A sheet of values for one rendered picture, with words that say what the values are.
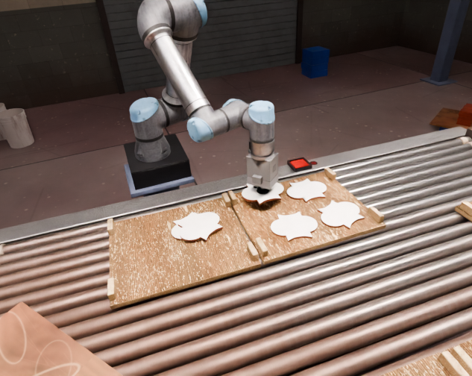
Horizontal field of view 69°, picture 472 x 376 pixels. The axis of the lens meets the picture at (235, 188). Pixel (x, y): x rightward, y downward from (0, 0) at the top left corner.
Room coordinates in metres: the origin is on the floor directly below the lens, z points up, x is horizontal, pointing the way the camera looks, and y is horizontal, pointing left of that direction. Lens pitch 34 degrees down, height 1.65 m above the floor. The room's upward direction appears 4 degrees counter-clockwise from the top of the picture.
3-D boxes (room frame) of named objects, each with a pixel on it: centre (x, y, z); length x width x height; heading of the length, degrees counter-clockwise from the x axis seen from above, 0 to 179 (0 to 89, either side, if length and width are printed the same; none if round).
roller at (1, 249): (1.10, -0.12, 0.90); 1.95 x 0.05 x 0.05; 106
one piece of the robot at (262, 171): (0.95, -0.08, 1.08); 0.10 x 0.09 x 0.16; 148
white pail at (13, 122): (3.69, 2.43, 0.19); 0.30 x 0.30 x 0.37
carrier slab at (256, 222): (0.91, -0.21, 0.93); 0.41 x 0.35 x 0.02; 107
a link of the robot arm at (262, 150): (0.96, -0.09, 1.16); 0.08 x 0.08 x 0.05
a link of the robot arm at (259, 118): (0.96, -0.09, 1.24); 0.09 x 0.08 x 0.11; 36
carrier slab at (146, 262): (0.79, 0.19, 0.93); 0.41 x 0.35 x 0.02; 105
